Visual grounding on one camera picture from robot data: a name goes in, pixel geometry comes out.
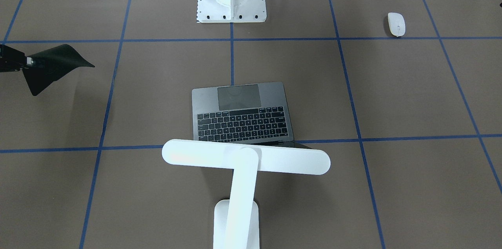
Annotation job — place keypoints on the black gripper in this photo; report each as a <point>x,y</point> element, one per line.
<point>11,60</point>

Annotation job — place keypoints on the black mouse pad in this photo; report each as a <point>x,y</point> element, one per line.
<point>48,66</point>

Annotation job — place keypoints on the grey laptop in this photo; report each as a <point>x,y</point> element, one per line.
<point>252,114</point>

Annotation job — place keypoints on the white desk lamp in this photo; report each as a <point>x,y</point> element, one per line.
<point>236,220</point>

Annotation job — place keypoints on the white computer mouse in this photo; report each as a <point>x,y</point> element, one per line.
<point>397,24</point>

